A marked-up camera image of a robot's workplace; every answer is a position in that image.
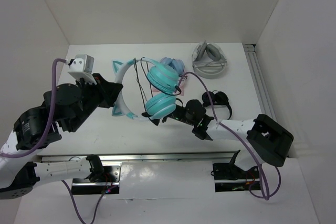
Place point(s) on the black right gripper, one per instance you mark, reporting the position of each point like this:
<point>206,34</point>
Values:
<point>156,121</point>

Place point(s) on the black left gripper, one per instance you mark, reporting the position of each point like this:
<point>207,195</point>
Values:
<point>108,91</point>

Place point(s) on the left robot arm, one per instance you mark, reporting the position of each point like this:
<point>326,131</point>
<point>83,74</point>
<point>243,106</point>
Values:
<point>74,104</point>

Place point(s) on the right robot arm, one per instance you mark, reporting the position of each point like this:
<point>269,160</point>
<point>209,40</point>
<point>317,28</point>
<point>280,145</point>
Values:
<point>266,140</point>

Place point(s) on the pink blue cat-ear headphones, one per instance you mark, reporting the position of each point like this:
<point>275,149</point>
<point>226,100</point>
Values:
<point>176,66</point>

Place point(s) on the black headphones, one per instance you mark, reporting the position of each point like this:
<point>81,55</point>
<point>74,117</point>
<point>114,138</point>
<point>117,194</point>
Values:
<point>217,98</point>

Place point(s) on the white grey headphones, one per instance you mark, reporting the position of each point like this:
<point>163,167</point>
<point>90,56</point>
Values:
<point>208,60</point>

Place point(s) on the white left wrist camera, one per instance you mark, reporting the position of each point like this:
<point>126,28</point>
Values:
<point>81,68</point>

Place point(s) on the aluminium front rail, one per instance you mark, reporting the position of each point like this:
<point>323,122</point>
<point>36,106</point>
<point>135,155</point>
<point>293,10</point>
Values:
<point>164,157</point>

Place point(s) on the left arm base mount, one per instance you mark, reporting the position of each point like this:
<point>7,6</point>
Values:
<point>107,183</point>

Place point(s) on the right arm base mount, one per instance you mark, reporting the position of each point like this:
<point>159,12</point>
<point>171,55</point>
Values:
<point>228,177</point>

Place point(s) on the aluminium side rail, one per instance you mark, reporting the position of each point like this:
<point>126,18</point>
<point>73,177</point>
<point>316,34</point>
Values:
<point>258,80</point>

